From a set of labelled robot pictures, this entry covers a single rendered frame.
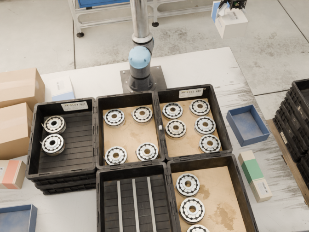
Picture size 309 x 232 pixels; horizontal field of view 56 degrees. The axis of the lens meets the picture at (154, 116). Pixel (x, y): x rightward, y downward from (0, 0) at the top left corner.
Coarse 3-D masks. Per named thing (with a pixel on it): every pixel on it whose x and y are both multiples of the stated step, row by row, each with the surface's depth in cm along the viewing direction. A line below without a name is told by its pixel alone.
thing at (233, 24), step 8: (216, 8) 151; (224, 16) 147; (232, 16) 146; (240, 16) 146; (216, 24) 155; (224, 24) 143; (232, 24) 143; (240, 24) 144; (224, 32) 146; (232, 32) 147; (240, 32) 148
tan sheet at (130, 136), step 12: (120, 108) 153; (132, 108) 153; (132, 120) 148; (108, 132) 145; (120, 132) 144; (132, 132) 144; (144, 132) 144; (108, 144) 141; (120, 144) 141; (132, 144) 140; (156, 144) 140; (132, 156) 137
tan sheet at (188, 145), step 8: (160, 104) 154; (184, 104) 153; (184, 112) 150; (184, 120) 148; (192, 120) 148; (192, 128) 145; (184, 136) 142; (192, 136) 142; (200, 136) 142; (216, 136) 142; (168, 144) 140; (176, 144) 140; (184, 144) 140; (192, 144) 140; (208, 144) 139; (168, 152) 137; (176, 152) 137; (184, 152) 137; (192, 152) 137; (200, 152) 137
